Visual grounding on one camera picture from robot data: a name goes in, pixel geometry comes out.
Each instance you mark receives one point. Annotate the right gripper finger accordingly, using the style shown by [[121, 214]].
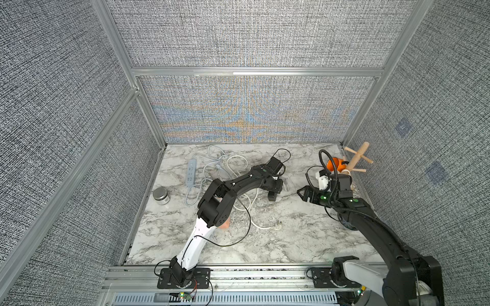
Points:
[[305, 190], [304, 195]]

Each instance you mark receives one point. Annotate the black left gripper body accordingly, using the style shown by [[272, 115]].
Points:
[[275, 183]]

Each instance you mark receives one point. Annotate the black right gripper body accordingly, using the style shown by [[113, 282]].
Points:
[[309, 194]]

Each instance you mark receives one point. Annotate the light blue power strip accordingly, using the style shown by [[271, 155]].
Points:
[[216, 157]]

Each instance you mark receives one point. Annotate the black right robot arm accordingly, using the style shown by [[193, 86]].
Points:
[[404, 278]]

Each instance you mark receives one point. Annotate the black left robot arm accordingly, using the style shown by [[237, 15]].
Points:
[[215, 208]]

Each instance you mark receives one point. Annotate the orange mug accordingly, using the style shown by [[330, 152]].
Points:
[[340, 165]]

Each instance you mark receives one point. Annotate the grey cup with spoons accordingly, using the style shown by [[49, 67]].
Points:
[[346, 224]]

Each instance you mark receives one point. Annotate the wooden mug tree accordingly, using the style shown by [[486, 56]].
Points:
[[357, 156]]

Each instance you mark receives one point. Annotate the small metal tin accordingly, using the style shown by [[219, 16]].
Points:
[[161, 195]]

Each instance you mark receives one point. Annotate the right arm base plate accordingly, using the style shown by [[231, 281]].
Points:
[[325, 278]]

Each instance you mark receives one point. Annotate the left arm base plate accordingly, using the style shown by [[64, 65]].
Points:
[[197, 278]]

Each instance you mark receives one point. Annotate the aluminium front rail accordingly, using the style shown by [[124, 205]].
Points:
[[240, 284]]

